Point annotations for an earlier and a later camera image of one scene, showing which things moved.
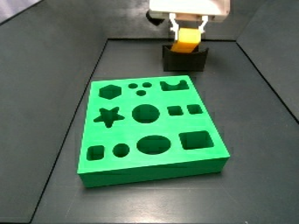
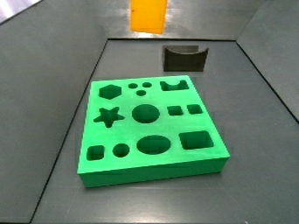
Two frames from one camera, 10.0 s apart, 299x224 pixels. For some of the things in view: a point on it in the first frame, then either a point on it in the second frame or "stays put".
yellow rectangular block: x=188 y=39 to x=147 y=16
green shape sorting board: x=147 y=132 stays put
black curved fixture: x=184 y=61 stays put
